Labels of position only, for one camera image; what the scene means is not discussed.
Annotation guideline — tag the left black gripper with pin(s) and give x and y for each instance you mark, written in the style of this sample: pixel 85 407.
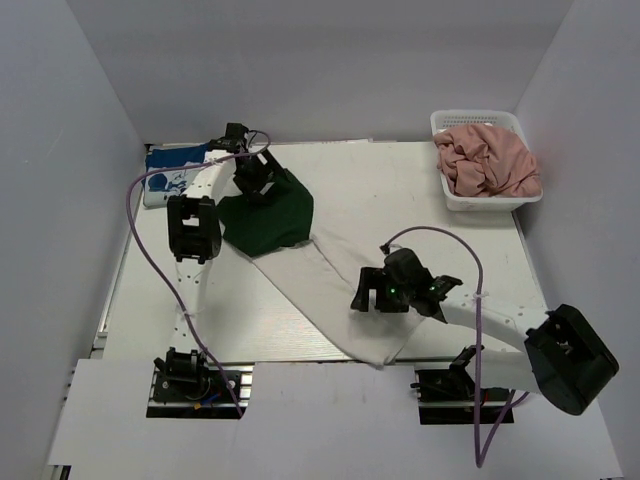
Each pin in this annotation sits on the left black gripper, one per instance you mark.
pixel 267 173

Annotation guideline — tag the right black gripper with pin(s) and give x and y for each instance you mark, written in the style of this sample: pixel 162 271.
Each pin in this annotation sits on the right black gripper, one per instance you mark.
pixel 376 279

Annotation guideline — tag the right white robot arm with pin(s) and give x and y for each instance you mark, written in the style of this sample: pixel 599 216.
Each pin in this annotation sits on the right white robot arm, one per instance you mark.
pixel 555 353

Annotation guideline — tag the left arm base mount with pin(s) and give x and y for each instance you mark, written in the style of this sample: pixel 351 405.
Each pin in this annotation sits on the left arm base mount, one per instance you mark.
pixel 187 386

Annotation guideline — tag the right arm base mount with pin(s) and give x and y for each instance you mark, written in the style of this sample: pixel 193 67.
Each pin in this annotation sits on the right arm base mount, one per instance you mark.
pixel 445 395

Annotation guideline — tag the white plastic basket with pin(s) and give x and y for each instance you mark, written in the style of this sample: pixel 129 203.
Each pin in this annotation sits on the white plastic basket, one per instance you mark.
pixel 444 119

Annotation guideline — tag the white and green t shirt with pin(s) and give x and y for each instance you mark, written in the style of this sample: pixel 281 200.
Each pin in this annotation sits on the white and green t shirt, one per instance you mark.
pixel 316 269

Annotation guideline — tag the pink t shirt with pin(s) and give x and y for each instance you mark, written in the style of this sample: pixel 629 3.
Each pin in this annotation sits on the pink t shirt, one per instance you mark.
pixel 479 160

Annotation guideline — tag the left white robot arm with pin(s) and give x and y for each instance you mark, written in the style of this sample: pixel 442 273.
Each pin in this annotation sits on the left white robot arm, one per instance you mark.
pixel 195 240

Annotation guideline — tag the folded blue white t shirt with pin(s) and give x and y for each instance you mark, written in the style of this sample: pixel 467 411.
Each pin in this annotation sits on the folded blue white t shirt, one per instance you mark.
pixel 173 168

